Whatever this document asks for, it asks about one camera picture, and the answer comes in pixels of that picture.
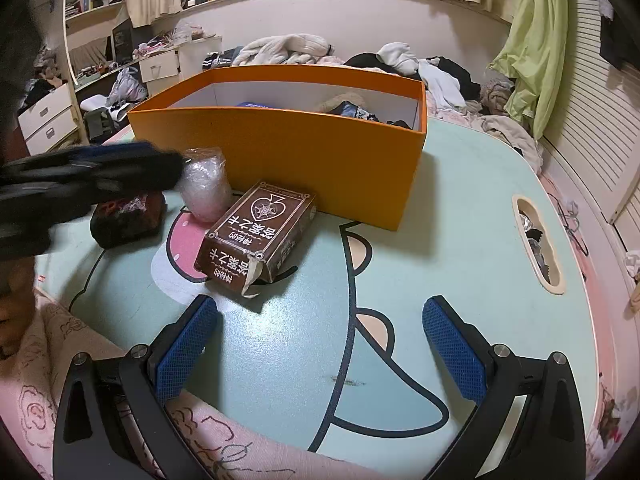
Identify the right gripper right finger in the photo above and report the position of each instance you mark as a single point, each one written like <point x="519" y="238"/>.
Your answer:
<point x="527" y="421"/>

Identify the white clothes pile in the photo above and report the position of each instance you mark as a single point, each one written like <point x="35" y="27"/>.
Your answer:
<point x="445" y="89"/>

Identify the clear plastic bag bundle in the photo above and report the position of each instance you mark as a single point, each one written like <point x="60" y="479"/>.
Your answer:
<point x="204" y="185"/>

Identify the green hanging cloth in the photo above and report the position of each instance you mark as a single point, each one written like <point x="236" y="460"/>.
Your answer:
<point x="533" y="56"/>

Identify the brown card box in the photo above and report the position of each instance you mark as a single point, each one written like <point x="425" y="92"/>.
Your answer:
<point x="252" y="240"/>

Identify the cream blanket pile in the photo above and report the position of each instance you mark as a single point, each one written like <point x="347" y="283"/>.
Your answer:
<point x="284" y="49"/>

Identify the black red pouch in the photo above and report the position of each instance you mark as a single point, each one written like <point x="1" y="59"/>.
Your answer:
<point x="121" y="222"/>

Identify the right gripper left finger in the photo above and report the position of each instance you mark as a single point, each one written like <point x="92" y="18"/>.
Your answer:
<point x="113" y="418"/>

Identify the white drawer cabinet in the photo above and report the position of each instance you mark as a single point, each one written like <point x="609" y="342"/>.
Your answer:
<point x="49" y="121"/>

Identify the orange cardboard box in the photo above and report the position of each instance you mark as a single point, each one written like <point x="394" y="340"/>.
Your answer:
<point x="353" y="138"/>

